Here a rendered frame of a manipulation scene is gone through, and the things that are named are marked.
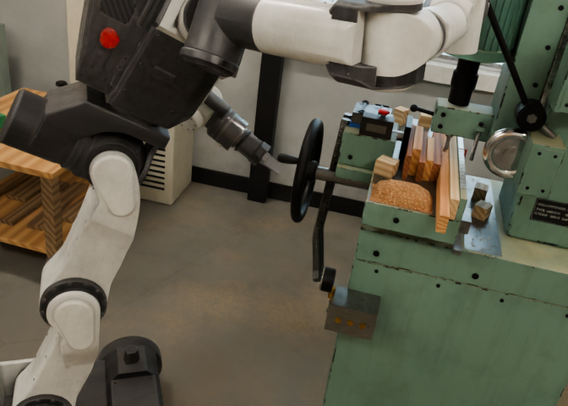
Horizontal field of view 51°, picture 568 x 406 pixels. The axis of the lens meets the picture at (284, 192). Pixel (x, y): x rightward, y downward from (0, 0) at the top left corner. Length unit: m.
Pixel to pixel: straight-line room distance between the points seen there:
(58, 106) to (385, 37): 0.64
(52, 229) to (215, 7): 1.51
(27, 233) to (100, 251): 1.17
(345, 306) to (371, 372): 0.28
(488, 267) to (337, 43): 0.80
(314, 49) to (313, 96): 2.05
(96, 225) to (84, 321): 0.23
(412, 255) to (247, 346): 0.95
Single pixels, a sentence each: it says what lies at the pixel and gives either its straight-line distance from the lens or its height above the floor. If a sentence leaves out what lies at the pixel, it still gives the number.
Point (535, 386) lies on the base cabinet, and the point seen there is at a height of 0.46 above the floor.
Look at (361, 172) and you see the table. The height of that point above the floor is 0.87.
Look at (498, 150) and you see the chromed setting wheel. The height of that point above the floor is 1.02.
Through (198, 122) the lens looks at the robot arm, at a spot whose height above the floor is 0.96.
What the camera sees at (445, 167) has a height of 0.94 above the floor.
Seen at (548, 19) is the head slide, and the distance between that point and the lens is 1.43.
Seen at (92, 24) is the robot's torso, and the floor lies 1.25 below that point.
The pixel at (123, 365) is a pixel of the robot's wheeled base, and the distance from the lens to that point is 1.86.
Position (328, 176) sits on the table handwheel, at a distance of 1.61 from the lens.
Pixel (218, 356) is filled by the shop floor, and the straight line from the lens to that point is 2.19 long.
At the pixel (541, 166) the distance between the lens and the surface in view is 1.39.
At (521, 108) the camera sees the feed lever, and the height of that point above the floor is 1.14.
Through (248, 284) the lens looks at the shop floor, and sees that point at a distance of 2.51.
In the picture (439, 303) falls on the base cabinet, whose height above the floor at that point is 0.64.
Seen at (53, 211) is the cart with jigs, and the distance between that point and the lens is 2.28.
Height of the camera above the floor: 1.52
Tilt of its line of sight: 28 degrees down
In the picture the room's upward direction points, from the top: 8 degrees clockwise
